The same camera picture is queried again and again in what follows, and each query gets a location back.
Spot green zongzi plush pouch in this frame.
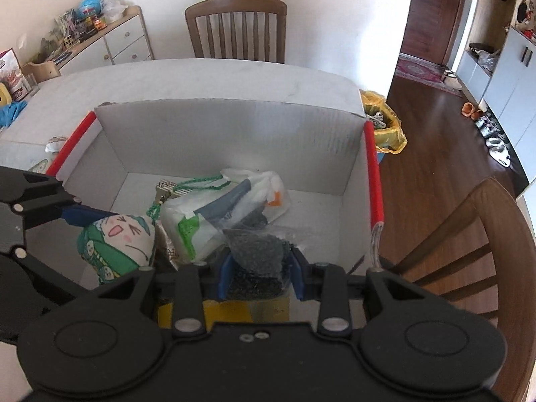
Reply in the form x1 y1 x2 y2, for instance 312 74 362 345
75 172 232 285

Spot patterned doormat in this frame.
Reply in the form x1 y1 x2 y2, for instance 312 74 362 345
395 54 462 97

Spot orange slippers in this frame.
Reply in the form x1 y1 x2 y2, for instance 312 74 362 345
461 102 484 122

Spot dark grey mesh pouch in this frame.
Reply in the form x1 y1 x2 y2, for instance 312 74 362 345
223 229 292 301

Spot yellow trash bag bin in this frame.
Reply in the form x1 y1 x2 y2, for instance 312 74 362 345
360 90 408 154

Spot blue cloth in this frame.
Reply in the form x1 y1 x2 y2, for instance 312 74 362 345
0 101 27 128

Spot white red cardboard box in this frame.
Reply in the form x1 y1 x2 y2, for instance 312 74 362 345
47 99 383 273

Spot brown wooden chair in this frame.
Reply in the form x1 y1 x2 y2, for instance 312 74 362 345
392 178 535 401
185 0 287 64

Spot yellow small box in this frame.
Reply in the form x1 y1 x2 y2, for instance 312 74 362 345
156 292 293 331

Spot white plastic tissue bag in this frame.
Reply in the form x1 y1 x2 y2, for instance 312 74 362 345
159 169 291 262

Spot yellow tissue box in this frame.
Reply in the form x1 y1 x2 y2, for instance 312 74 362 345
0 83 12 107

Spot white drawer sideboard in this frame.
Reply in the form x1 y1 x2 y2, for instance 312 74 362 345
22 5 154 83

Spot blue globe toy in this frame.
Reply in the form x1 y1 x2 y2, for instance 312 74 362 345
75 0 102 19

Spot red white snack bag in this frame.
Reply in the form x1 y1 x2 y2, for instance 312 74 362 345
0 48 28 102

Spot dark brown door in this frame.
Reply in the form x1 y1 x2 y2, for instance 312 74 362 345
401 0 464 64

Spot white wall cabinet unit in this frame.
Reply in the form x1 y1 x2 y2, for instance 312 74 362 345
457 0 535 192

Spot near brown wooden chair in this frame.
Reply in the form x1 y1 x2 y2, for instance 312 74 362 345
392 178 535 401

